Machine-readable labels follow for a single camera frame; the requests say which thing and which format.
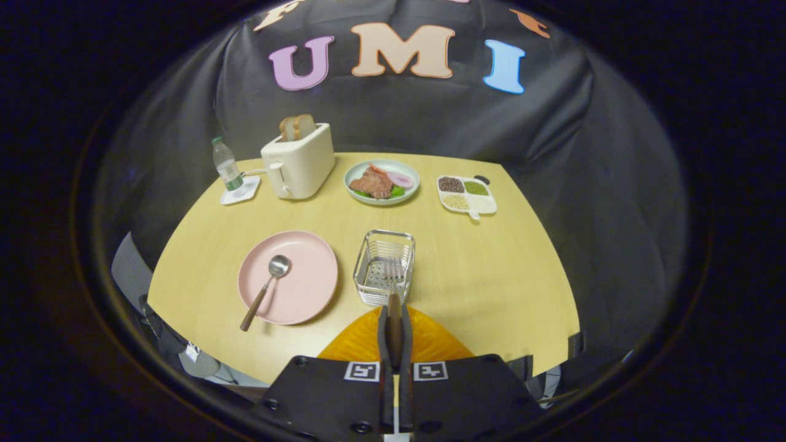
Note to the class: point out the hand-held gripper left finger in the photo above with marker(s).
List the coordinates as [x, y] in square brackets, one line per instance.
[385, 399]

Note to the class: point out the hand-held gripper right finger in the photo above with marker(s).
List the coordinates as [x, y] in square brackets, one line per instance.
[406, 399]

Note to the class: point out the black chair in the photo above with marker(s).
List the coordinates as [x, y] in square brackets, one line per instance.
[521, 367]

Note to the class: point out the pink plate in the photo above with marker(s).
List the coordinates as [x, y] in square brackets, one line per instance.
[307, 276]

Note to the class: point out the white divided grain dish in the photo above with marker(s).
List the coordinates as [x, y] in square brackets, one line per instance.
[485, 204]

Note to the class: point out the brown sliced meat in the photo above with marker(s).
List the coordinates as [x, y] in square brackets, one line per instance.
[373, 184]

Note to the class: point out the pink round food slice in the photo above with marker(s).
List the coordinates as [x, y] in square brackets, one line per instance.
[400, 179]

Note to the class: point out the pale green food plate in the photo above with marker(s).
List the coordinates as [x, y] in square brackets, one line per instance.
[412, 172]

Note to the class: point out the white toaster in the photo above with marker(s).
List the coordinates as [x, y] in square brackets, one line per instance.
[307, 166]

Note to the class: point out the white square coaster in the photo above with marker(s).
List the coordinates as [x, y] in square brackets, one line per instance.
[247, 191]

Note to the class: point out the clear plastic water bottle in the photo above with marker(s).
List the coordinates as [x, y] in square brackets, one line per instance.
[228, 172]

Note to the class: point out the brown toast slice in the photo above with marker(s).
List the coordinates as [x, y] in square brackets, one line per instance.
[287, 129]
[305, 126]

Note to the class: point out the grey mesh chair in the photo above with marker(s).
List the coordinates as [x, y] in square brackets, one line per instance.
[130, 270]

